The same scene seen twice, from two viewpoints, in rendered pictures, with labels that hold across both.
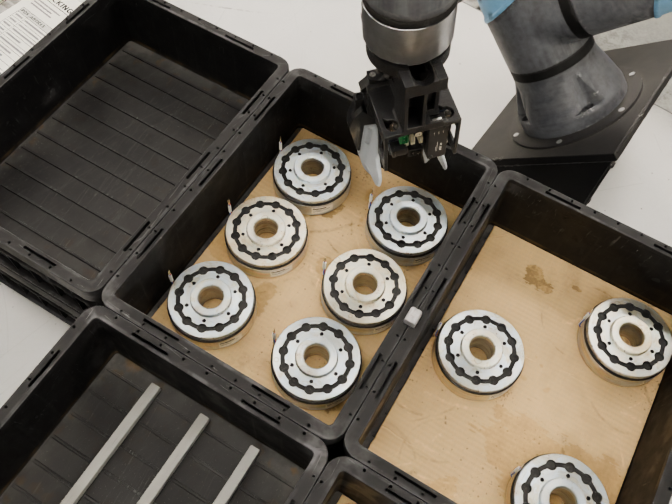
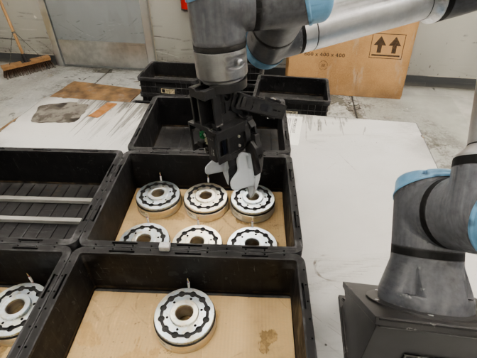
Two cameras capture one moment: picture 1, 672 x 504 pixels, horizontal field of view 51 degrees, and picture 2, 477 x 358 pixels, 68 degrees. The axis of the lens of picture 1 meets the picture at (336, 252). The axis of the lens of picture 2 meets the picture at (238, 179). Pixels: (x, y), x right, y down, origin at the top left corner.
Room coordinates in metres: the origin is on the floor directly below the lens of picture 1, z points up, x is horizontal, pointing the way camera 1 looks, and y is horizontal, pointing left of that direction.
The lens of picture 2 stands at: (0.26, -0.51, 1.41)
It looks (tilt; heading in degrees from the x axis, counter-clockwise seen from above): 39 degrees down; 67
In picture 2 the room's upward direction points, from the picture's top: straight up
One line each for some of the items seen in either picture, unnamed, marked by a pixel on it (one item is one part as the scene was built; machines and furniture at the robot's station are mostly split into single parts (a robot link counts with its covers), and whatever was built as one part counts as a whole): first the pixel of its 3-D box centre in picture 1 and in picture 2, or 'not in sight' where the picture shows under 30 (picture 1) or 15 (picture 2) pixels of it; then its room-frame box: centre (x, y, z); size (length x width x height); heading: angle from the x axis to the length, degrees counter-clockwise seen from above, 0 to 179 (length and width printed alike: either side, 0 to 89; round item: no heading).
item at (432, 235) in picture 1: (407, 219); (252, 246); (0.48, -0.09, 0.86); 0.10 x 0.10 x 0.01
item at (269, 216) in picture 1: (266, 229); (205, 195); (0.44, 0.09, 0.86); 0.05 x 0.05 x 0.01
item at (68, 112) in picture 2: not in sight; (58, 111); (0.10, 1.01, 0.71); 0.22 x 0.19 x 0.01; 148
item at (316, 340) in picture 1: (316, 356); (143, 239); (0.28, 0.01, 0.86); 0.05 x 0.05 x 0.01
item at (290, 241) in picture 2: (311, 253); (201, 214); (0.41, 0.03, 0.87); 0.40 x 0.30 x 0.11; 154
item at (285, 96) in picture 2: not in sight; (288, 123); (1.25, 1.05, 0.37); 0.40 x 0.30 x 0.45; 148
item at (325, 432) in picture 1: (312, 232); (199, 197); (0.41, 0.03, 0.92); 0.40 x 0.30 x 0.02; 154
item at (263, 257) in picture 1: (266, 231); (205, 197); (0.44, 0.09, 0.86); 0.10 x 0.10 x 0.01
